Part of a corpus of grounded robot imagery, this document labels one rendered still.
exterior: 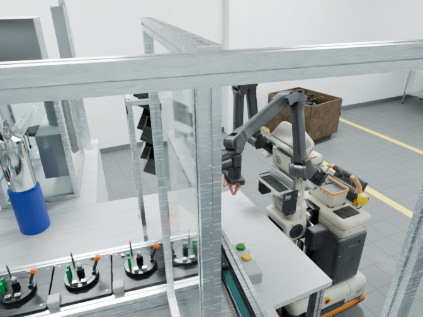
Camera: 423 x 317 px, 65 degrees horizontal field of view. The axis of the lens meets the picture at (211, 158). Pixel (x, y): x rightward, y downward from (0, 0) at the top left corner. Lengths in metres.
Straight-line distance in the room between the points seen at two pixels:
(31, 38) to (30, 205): 0.95
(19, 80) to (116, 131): 4.65
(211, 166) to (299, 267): 1.33
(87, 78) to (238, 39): 4.84
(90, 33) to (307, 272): 3.83
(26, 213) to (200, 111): 1.71
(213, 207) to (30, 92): 0.27
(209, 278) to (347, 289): 2.05
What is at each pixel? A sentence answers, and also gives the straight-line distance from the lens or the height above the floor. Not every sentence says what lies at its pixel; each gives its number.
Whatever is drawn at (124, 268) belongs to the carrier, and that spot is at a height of 0.99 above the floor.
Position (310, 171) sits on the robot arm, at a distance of 1.72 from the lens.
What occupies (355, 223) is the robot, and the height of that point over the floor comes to 0.79.
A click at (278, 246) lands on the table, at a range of 1.82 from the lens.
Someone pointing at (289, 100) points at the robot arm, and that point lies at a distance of 1.57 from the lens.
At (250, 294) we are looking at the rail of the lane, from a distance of 1.44.
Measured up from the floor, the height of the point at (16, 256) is 0.86.
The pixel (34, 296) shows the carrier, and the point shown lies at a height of 0.97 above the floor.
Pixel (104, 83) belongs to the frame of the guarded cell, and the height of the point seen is 1.97.
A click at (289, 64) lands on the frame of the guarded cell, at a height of 1.98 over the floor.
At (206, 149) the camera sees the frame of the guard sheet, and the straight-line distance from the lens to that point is 0.42.
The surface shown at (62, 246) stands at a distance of 1.97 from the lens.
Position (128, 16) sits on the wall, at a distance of 4.71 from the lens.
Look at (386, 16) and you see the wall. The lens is 7.28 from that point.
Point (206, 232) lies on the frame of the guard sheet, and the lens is 0.49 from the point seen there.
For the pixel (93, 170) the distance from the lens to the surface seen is 2.66.
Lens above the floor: 2.04
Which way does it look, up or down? 26 degrees down
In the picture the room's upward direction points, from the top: 1 degrees counter-clockwise
